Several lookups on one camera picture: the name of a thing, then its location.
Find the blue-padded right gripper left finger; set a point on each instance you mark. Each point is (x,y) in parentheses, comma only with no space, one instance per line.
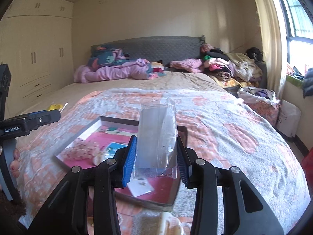
(65,210)

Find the floral bag of clothes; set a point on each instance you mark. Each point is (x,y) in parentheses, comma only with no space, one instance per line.
(262,101)

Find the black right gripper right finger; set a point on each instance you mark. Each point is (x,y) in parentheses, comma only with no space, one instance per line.
(245,210)

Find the cream claw hair clip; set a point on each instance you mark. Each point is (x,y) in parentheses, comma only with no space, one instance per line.
(169,225)

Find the pink sheer bow hair clip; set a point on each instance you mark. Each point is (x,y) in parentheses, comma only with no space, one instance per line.
(81,150)

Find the bed with beige sheet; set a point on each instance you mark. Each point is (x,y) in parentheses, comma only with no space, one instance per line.
(78,88)

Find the earring card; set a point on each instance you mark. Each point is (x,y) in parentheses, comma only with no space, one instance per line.
(139,187)

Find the pink quilt pile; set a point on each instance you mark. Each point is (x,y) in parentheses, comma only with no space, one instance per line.
(139,69)

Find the floral fleece blanket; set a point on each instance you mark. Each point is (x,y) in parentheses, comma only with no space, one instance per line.
(232,139)

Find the pink sweater on bed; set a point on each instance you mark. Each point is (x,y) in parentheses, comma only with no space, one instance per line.
(191,65)

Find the dark floral pillow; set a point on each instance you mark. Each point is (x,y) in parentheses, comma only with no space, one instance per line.
(106,55)

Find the cream curtain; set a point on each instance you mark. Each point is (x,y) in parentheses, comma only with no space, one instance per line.
(275,48)

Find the grey padded headboard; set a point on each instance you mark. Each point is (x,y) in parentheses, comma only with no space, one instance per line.
(160,48)

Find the cream built-in wardrobe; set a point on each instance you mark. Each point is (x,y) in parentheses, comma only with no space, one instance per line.
(36,44)

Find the window with dark frame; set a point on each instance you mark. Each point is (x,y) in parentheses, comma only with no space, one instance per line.
(299,35)

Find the red plastic bag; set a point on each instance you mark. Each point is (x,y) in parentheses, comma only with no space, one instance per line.
(307,165)

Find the dark shallow box pink lining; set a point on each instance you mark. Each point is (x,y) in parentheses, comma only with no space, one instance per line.
(155,181)

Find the pile of folded clothes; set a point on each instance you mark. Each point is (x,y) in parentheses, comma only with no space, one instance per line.
(233,69)

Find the dark jacket on sill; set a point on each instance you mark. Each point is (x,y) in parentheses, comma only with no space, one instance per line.
(308,84)

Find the white paper bag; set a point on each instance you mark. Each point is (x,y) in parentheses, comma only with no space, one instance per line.
(288,119)

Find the left hand painted nails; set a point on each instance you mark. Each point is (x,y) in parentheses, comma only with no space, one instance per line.
(12,154)

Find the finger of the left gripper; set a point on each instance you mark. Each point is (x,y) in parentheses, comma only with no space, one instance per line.
(5,77)

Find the clear plastic bag white card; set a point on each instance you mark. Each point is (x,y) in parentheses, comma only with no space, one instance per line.
(157,137)

